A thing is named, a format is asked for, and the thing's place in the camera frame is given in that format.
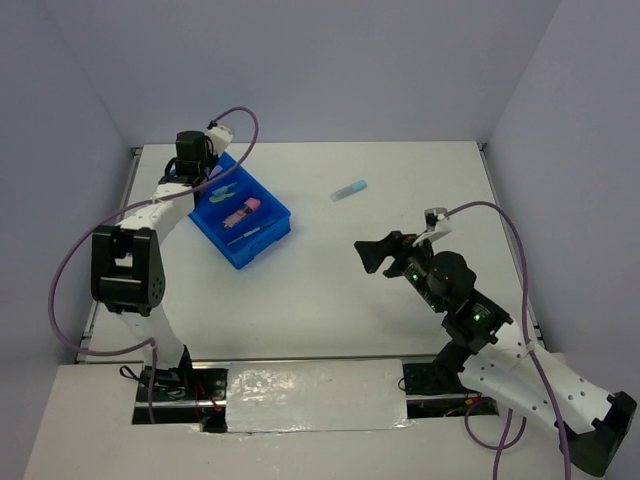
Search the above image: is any pink-capped eraser jar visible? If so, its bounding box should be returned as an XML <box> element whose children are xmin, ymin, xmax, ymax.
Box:
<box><xmin>221</xmin><ymin>197</ymin><xmax>261</xmax><ymax>229</ymax></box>

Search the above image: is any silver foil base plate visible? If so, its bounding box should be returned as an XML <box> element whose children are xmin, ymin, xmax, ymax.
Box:
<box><xmin>225</xmin><ymin>359</ymin><xmax>410</xmax><ymax>433</ymax></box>

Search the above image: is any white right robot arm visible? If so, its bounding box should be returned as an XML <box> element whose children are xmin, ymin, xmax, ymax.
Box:
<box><xmin>354</xmin><ymin>231</ymin><xmax>637</xmax><ymax>477</ymax></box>

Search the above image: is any blue-capped grey marker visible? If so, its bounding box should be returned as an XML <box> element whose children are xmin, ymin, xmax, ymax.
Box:
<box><xmin>330</xmin><ymin>180</ymin><xmax>368</xmax><ymax>202</ymax></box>

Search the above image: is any blue mini stapler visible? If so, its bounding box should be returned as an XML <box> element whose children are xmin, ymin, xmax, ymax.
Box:
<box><xmin>211</xmin><ymin>182</ymin><xmax>237</xmax><ymax>198</ymax></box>

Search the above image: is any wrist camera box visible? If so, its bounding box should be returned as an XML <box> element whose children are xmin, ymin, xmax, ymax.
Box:
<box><xmin>412</xmin><ymin>207</ymin><xmax>452</xmax><ymax>247</ymax></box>
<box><xmin>205</xmin><ymin>122</ymin><xmax>234</xmax><ymax>155</ymax></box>

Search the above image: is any blue divided plastic bin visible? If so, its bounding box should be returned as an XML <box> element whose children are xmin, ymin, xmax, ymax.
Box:
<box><xmin>189</xmin><ymin>153</ymin><xmax>291</xmax><ymax>270</ymax></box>

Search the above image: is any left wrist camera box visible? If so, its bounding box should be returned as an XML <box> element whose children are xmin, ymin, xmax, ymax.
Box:
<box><xmin>205</xmin><ymin>122</ymin><xmax>234</xmax><ymax>155</ymax></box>

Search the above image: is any black thin pen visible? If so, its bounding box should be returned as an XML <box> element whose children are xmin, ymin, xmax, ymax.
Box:
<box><xmin>227</xmin><ymin>220</ymin><xmax>276</xmax><ymax>246</ymax></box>

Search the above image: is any green highlighter pen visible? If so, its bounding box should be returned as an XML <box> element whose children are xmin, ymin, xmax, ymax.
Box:
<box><xmin>209</xmin><ymin>192</ymin><xmax>235</xmax><ymax>204</ymax></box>

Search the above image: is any right aluminium table rail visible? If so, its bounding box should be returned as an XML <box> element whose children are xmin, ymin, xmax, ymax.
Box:
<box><xmin>477</xmin><ymin>142</ymin><xmax>546</xmax><ymax>347</ymax></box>

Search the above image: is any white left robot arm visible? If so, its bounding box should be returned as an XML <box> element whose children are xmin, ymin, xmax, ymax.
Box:
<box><xmin>91</xmin><ymin>131</ymin><xmax>219</xmax><ymax>399</ymax></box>

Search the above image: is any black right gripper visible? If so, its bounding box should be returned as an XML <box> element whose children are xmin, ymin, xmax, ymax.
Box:
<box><xmin>353</xmin><ymin>229</ymin><xmax>446</xmax><ymax>312</ymax></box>

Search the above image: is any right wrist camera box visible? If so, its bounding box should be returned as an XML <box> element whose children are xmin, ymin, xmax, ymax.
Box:
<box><xmin>412</xmin><ymin>207</ymin><xmax>452</xmax><ymax>247</ymax></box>

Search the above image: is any purple highlighter pen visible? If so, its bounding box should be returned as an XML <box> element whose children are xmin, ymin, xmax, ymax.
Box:
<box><xmin>210</xmin><ymin>165</ymin><xmax>223</xmax><ymax>177</ymax></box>

